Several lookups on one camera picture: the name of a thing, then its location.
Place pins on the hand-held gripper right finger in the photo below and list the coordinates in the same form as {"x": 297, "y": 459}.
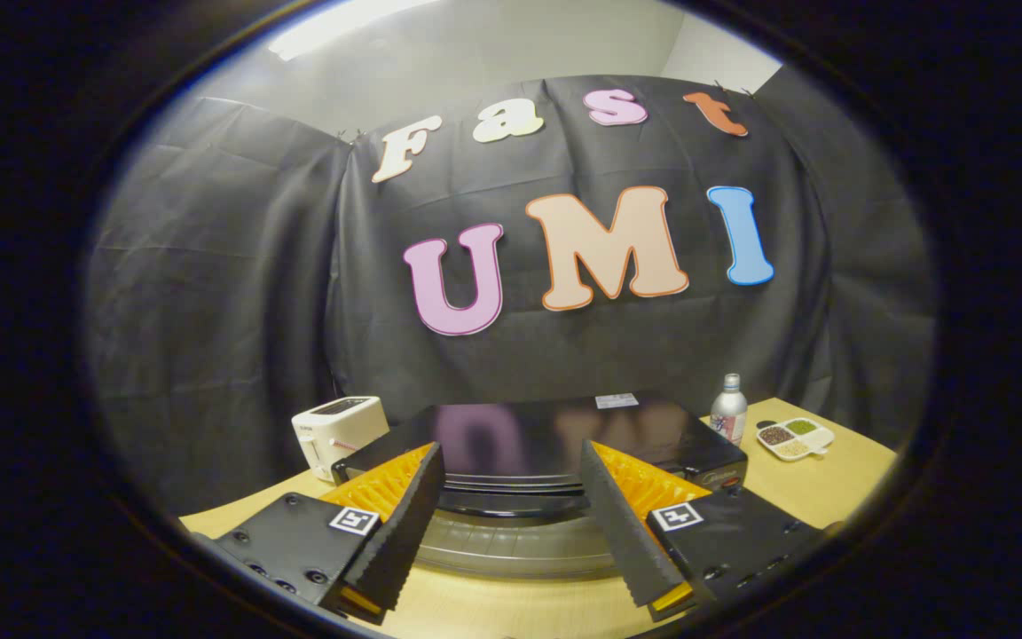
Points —
{"x": 622, "y": 532}

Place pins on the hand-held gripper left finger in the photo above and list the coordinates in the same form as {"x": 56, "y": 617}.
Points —
{"x": 404, "y": 528}

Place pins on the black toaster oven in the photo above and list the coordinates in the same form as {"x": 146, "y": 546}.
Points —
{"x": 555, "y": 448}

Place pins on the white pop-up toaster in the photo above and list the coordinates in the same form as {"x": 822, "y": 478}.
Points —
{"x": 334, "y": 430}

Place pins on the silver drink bottle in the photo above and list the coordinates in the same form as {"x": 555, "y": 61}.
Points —
{"x": 728, "y": 413}

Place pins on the white divided snack dish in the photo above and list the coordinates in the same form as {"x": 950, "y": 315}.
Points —
{"x": 795, "y": 437}

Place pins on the black backdrop cloth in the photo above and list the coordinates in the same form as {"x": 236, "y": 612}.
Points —
{"x": 511, "y": 266}

